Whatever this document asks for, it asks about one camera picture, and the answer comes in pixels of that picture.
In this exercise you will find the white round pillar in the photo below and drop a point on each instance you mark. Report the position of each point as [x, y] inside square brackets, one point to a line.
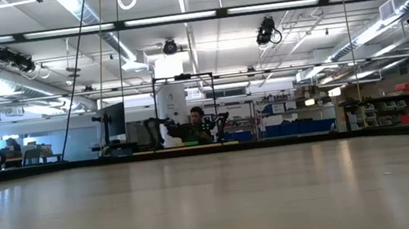
[171, 99]

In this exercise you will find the dark monitor on stand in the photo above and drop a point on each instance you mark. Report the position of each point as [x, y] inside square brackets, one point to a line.
[115, 119]

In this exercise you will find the silver ventilation duct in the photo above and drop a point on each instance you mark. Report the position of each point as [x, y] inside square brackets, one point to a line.
[374, 29]

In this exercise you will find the black ceiling-hung camera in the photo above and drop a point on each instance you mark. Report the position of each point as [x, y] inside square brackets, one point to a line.
[265, 30]
[169, 47]
[15, 59]

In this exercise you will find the person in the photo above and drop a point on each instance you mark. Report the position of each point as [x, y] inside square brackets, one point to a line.
[197, 116]

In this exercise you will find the metal storage shelf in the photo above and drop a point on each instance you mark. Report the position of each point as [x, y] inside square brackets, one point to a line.
[289, 106]

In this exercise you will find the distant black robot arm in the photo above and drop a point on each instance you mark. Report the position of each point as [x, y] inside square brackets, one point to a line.
[222, 122]
[153, 128]

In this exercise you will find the black overhead light bar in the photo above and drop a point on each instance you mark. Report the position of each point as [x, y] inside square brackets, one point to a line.
[119, 25]

